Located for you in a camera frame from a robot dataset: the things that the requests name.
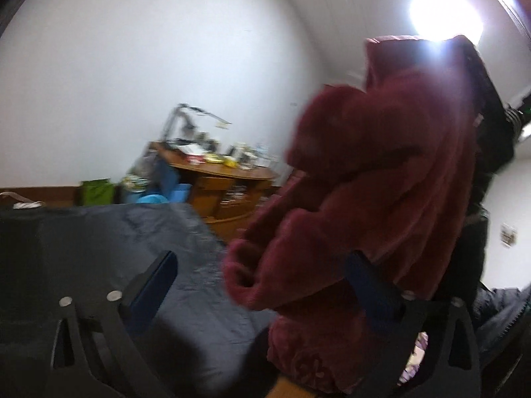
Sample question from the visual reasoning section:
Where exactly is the small wall poster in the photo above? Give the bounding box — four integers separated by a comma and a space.
500, 223, 518, 249

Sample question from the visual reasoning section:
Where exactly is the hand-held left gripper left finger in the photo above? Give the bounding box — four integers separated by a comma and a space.
50, 250, 179, 398

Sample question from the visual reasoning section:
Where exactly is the white flat strap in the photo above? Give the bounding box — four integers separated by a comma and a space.
0, 192, 44, 209

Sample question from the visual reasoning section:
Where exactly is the person's dark jacket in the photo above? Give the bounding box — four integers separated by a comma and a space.
473, 284, 531, 382

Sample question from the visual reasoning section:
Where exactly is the green bag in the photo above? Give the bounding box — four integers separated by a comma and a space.
81, 179, 116, 206

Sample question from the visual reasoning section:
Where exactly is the dark grey bed sheet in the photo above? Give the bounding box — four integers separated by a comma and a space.
0, 203, 283, 398

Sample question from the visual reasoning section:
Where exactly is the light blue trash bin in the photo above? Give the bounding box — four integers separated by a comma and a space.
120, 174, 150, 204

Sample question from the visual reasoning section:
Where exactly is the blue box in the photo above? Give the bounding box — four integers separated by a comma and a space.
170, 182, 192, 204

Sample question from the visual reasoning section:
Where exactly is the pink fleece garment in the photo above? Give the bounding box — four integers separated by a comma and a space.
222, 35, 482, 394

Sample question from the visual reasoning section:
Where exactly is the glass tank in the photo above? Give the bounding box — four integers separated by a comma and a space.
160, 103, 232, 144

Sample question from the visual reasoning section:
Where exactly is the ceiling lamp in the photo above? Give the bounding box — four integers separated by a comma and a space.
409, 0, 484, 44

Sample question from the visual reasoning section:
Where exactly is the cluttered wooden desk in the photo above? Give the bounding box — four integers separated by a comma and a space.
149, 141, 278, 222

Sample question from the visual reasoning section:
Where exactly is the clear plastic bag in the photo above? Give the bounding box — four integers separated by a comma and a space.
133, 153, 160, 179

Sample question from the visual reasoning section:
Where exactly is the blue hanging cloth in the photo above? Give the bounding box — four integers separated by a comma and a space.
155, 160, 181, 200

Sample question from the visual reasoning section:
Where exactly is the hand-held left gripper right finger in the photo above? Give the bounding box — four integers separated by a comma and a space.
346, 251, 482, 398

